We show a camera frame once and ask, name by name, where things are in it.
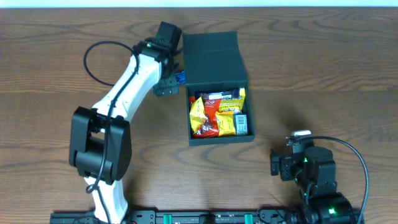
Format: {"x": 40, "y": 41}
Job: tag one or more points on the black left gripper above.
{"x": 166, "y": 85}

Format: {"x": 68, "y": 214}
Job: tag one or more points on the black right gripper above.
{"x": 286, "y": 163}

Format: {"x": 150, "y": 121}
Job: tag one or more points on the blue Oreo cookie pack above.
{"x": 181, "y": 78}

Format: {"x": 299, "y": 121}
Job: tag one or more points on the yellow orange snack packet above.
{"x": 197, "y": 114}

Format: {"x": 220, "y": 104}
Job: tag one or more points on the red Hacks candy bag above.
{"x": 210, "y": 128}

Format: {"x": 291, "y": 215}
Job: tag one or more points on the purple Dairy Milk chocolate bar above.
{"x": 217, "y": 95}

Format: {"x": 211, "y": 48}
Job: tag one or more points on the small blue box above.
{"x": 241, "y": 124}

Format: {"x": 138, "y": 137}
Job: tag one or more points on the yellow candy bag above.
{"x": 232, "y": 100}

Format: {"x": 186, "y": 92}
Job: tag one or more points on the small yellow packet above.
{"x": 225, "y": 122}

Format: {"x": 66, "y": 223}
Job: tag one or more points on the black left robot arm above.
{"x": 100, "y": 142}

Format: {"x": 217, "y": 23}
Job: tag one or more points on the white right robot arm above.
{"x": 313, "y": 169}

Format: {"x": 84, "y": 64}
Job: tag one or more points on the dark green open box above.
{"x": 213, "y": 63}

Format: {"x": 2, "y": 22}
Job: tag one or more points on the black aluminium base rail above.
{"x": 215, "y": 217}

